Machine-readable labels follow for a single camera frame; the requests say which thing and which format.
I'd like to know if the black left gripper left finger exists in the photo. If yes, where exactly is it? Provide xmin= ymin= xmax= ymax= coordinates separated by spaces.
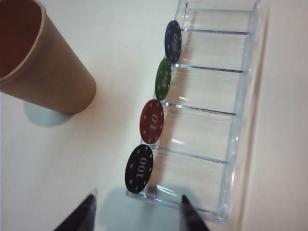
xmin=53 ymin=187 xmax=99 ymax=231

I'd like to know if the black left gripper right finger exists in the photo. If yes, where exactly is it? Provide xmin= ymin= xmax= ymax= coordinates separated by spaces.
xmin=180 ymin=193 xmax=210 ymax=231

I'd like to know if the black 100 poker chip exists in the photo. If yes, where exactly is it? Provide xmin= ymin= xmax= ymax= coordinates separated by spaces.
xmin=124 ymin=144 xmax=154 ymax=194

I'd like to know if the red 10 poker chip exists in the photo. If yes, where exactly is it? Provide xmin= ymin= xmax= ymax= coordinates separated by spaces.
xmin=139 ymin=99 xmax=165 ymax=144

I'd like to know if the clear plastic chip tray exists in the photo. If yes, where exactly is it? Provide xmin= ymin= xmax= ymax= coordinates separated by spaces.
xmin=126 ymin=0 xmax=269 ymax=216

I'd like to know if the green 20 poker chip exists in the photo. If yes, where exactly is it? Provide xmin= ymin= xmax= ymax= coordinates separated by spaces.
xmin=155 ymin=57 xmax=173 ymax=101

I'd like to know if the brown paper cup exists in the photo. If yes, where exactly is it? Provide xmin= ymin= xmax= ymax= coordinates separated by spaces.
xmin=0 ymin=0 xmax=97 ymax=115

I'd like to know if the blue 50 poker chip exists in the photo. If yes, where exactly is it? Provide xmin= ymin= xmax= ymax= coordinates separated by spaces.
xmin=164 ymin=20 xmax=182 ymax=64

